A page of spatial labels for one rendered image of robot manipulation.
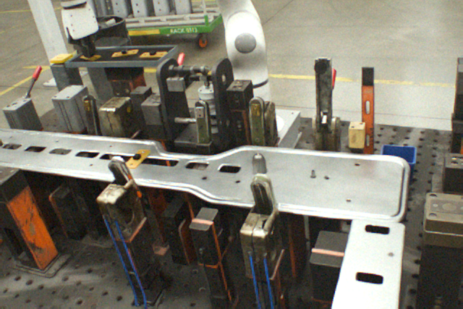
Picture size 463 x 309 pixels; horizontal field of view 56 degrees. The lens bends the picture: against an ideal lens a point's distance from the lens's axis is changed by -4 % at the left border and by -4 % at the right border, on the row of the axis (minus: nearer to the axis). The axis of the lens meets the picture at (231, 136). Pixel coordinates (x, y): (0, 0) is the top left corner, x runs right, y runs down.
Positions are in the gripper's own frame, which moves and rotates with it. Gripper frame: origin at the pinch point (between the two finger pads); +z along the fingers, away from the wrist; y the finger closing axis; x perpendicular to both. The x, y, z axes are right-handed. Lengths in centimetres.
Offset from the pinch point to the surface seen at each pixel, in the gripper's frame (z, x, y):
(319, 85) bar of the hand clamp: 3, 81, -12
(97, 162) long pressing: 18.6, 34.0, 25.3
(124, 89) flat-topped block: 13.1, 12.1, -2.1
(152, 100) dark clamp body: 10.9, 32.8, 2.2
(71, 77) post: 9.8, -10.4, 4.4
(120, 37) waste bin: 60, -194, -133
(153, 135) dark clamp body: 21.1, 33.2, 5.5
